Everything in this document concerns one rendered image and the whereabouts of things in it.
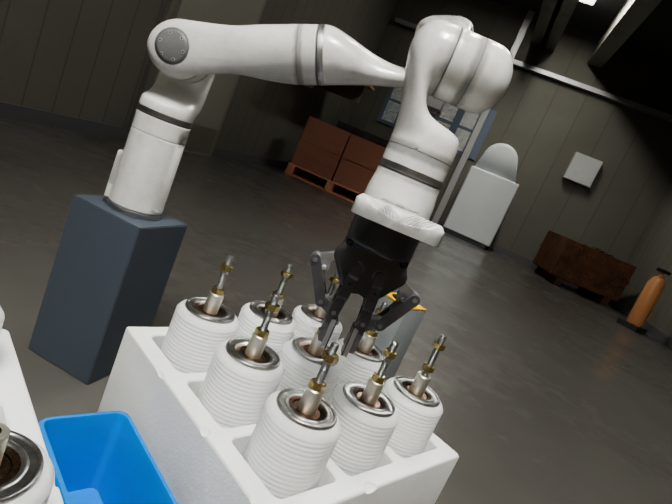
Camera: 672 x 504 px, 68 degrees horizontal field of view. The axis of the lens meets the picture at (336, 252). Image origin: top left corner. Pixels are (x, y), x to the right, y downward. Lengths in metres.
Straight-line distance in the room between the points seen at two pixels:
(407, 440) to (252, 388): 0.25
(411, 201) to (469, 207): 6.53
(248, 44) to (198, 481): 0.62
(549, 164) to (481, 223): 1.46
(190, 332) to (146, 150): 0.33
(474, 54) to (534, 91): 7.49
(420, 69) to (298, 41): 0.35
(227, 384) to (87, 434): 0.19
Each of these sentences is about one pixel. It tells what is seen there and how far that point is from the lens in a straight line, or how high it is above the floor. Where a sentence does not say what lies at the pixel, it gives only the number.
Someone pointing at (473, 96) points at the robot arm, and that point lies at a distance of 0.53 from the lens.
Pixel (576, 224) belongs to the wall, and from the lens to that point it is 7.93.
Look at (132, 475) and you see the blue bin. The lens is 0.72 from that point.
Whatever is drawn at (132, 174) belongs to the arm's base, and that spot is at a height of 0.37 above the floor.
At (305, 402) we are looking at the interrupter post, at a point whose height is 0.26.
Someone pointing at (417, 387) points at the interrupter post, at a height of 0.26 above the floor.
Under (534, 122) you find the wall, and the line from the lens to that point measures 7.93.
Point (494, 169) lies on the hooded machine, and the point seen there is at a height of 1.03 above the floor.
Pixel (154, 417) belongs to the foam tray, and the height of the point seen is 0.13.
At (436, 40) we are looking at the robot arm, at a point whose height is 0.67.
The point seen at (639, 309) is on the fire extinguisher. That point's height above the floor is 0.21.
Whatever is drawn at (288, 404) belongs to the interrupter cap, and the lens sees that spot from 0.60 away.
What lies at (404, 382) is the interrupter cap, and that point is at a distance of 0.80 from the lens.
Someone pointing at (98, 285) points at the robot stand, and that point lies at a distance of 0.93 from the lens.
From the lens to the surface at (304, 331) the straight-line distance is 0.89.
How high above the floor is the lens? 0.55
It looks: 11 degrees down
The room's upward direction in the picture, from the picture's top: 23 degrees clockwise
